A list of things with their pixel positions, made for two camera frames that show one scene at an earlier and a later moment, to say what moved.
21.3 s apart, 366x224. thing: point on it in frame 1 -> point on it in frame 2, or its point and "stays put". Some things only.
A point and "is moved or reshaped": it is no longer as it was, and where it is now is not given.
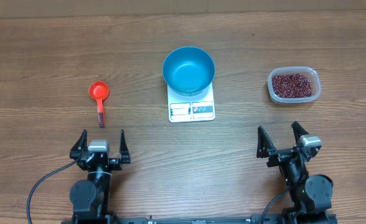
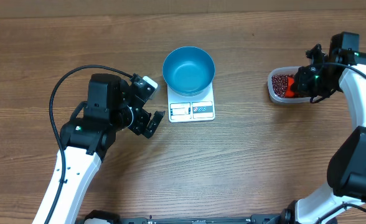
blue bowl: (188, 71) stays put
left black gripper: (116, 164) -> (142, 117)
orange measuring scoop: (99, 90) is moved or reshaped
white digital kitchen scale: (197, 107) stays put
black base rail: (292, 218) stays put
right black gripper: (264, 148) -> (300, 89)
